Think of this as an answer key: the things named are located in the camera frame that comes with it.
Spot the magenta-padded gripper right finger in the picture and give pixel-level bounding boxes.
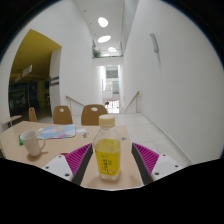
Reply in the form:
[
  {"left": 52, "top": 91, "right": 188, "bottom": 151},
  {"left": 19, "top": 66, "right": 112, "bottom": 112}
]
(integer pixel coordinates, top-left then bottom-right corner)
[{"left": 131, "top": 142, "right": 183, "bottom": 186}]

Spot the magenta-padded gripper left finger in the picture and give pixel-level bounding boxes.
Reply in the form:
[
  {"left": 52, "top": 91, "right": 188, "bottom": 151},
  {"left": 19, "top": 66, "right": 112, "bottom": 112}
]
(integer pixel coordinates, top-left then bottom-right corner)
[{"left": 42, "top": 143, "right": 94, "bottom": 186}]

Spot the clear bottle with yellow label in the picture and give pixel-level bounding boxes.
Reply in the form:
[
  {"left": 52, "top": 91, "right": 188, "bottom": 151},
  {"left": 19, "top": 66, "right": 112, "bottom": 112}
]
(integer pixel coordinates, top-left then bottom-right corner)
[{"left": 92, "top": 114, "right": 122, "bottom": 181}]

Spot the wooden chairs group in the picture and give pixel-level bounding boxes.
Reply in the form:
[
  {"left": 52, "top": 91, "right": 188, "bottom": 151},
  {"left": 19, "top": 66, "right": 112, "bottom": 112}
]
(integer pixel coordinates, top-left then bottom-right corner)
[{"left": 28, "top": 104, "right": 108, "bottom": 127}]

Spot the white ceramic mug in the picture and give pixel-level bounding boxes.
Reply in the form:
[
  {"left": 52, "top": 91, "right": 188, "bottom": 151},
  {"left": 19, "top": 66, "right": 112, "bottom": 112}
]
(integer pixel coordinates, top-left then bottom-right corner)
[{"left": 19, "top": 130, "right": 46, "bottom": 158}]

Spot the wooden stair handrail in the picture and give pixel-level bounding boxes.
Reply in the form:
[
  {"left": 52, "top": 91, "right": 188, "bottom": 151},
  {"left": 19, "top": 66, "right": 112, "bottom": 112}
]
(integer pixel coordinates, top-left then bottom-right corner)
[
  {"left": 65, "top": 95, "right": 86, "bottom": 108},
  {"left": 123, "top": 90, "right": 141, "bottom": 114}
]

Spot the small wooden side table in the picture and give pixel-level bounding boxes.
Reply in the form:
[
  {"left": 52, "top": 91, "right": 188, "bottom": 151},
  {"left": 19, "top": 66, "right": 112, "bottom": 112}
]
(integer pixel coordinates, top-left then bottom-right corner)
[{"left": 1, "top": 114, "right": 23, "bottom": 128}]

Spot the hanging white sign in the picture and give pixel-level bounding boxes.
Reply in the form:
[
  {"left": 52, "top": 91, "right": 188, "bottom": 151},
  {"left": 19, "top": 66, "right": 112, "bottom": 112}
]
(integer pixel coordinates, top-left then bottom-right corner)
[{"left": 14, "top": 64, "right": 34, "bottom": 83}]

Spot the green balcony plant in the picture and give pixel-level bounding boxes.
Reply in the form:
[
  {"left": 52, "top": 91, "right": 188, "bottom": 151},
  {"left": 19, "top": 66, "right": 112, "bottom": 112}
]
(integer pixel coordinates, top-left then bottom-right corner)
[{"left": 92, "top": 48, "right": 102, "bottom": 59}]

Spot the round ceiling lights group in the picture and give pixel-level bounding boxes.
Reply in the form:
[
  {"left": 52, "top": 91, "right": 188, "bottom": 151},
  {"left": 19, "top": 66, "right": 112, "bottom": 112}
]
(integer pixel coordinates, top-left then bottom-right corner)
[{"left": 96, "top": 16, "right": 118, "bottom": 53}]

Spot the dark wall sign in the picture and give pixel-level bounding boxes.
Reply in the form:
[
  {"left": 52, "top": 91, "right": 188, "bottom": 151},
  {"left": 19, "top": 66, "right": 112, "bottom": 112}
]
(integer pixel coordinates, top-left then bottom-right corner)
[{"left": 49, "top": 76, "right": 60, "bottom": 87}]

